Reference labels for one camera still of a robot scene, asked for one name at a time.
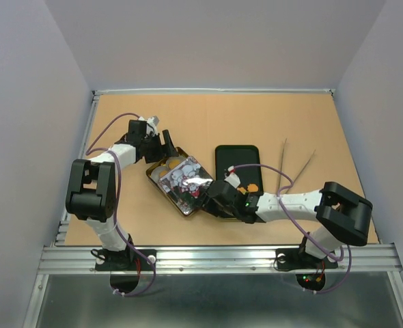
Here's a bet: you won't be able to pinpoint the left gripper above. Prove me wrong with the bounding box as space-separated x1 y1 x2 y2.
141 130 178 163

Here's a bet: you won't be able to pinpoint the round tan biscuit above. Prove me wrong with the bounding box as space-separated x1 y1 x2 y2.
168 159 181 169

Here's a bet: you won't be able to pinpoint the gold cookie tin base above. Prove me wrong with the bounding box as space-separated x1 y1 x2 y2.
145 147 189 189

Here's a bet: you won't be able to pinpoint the gold tin lid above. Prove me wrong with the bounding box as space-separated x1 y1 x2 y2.
158 156 213 216

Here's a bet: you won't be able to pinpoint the metal tongs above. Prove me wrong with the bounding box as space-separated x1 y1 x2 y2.
275 137 318 193

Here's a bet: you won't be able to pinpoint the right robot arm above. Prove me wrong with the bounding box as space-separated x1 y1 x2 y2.
201 180 373 267

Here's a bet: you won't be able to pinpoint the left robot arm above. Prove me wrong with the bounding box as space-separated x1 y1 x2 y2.
66 116 177 269

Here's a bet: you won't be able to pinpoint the white paper cup back right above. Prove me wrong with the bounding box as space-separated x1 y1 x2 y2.
166 156 184 170

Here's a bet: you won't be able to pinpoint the white paper cup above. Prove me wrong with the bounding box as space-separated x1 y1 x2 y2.
152 165 169 179
166 156 184 170

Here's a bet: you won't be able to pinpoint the white paper cup back left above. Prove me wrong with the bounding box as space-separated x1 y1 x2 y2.
152 165 169 179

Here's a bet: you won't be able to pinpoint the black tray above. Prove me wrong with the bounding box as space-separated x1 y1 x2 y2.
214 145 264 193

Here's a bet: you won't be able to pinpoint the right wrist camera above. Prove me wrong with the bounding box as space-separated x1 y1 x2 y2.
224 166 241 189

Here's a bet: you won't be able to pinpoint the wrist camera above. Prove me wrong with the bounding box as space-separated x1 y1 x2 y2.
224 166 241 189
146 116 159 136

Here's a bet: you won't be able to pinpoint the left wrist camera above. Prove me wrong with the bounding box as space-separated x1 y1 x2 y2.
146 116 159 136

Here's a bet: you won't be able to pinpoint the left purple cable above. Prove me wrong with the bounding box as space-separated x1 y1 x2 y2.
85 113 157 297

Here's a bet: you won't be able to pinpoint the purple cable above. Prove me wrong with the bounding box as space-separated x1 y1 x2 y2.
85 113 157 297
232 163 353 295

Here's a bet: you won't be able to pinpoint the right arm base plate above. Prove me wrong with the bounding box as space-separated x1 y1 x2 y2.
275 247 338 271

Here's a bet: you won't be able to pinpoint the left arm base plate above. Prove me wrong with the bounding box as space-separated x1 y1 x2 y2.
90 248 152 272

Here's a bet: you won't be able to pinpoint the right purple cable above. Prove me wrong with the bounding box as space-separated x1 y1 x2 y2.
232 163 353 295

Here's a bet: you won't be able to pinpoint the aluminium front rail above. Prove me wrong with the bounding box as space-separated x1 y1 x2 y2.
38 244 403 275

